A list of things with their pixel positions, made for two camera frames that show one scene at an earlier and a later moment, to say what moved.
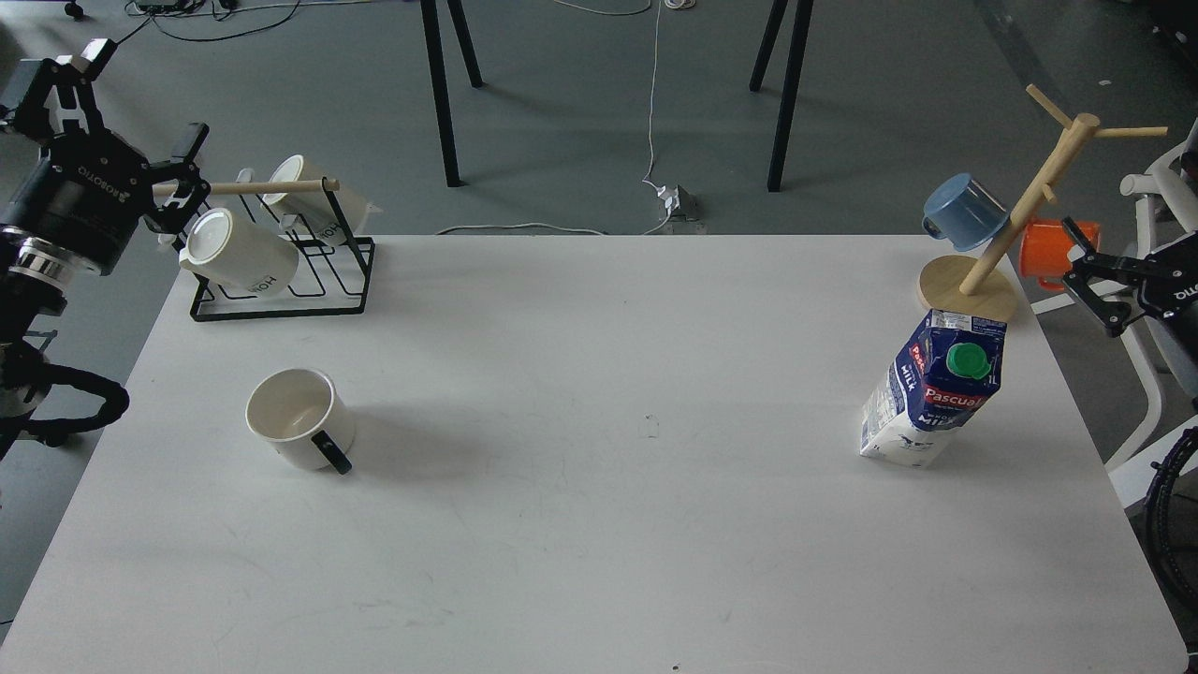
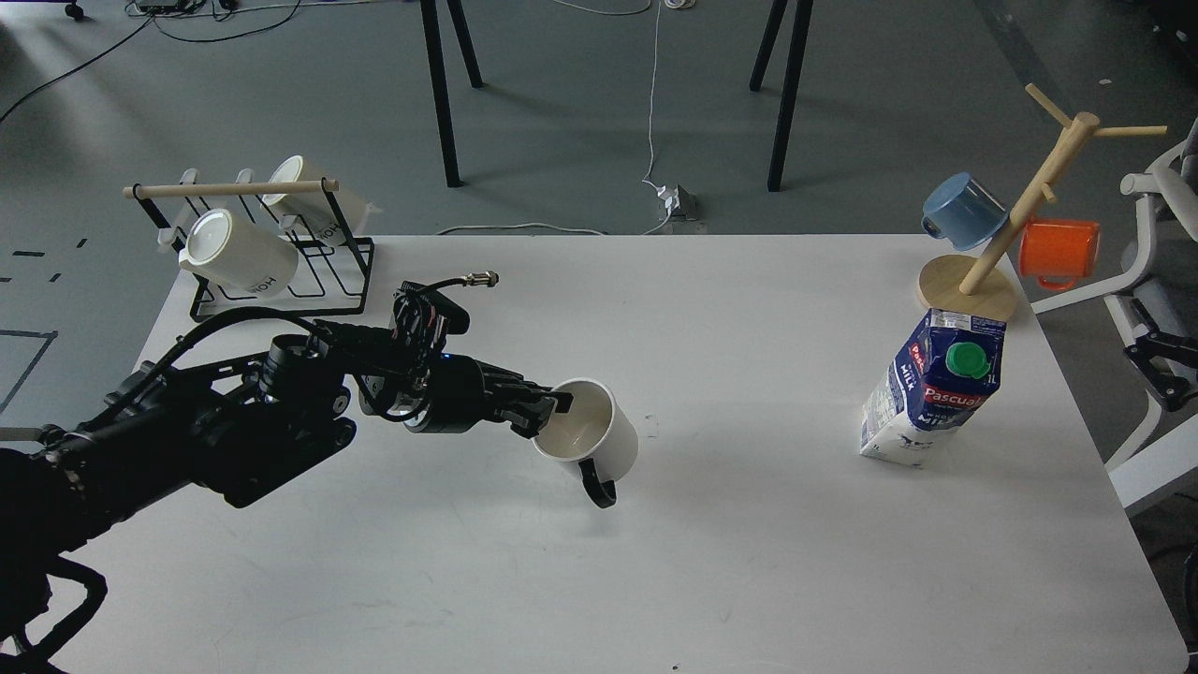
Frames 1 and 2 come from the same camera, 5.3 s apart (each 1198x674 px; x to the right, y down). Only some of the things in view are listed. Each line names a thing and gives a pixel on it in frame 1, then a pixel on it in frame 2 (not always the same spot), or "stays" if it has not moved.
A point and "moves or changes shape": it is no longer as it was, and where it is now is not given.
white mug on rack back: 331,216 stays
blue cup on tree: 964,212 stays
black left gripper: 93,185 to 452,393
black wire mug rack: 274,249 stays
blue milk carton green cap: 946,376 stays
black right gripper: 1169,288 to 1151,357
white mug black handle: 299,413 moves or changes shape
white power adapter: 681,202 stays
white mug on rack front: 256,261 stays
